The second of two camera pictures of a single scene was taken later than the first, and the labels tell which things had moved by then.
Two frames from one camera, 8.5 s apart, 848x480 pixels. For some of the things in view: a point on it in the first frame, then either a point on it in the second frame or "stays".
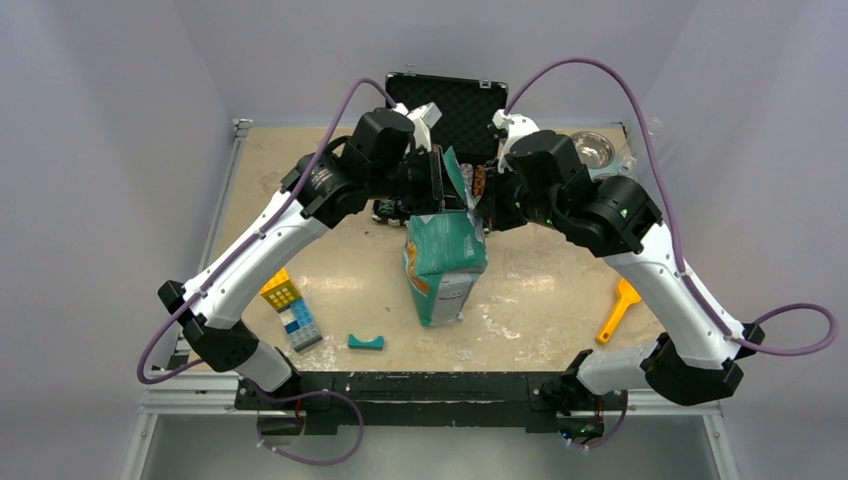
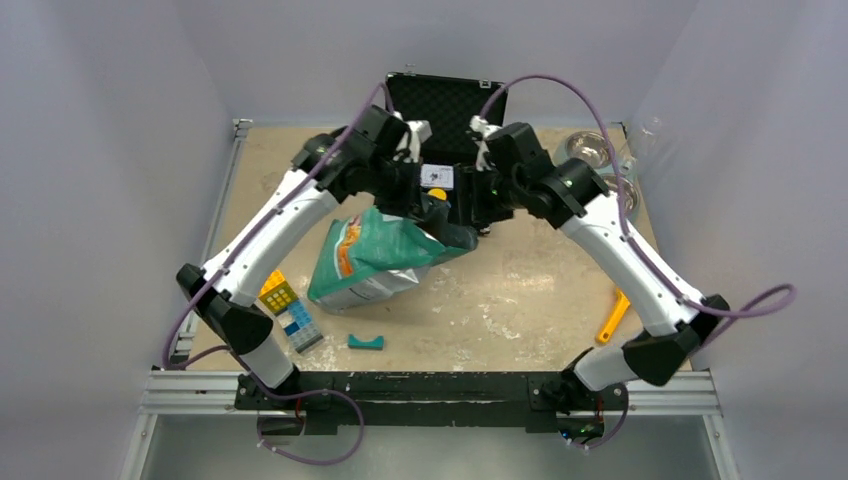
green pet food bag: x=445 y=255 to x=367 y=259
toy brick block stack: x=283 y=295 stays
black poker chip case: x=467 y=107 stays
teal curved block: x=374 y=344 stays
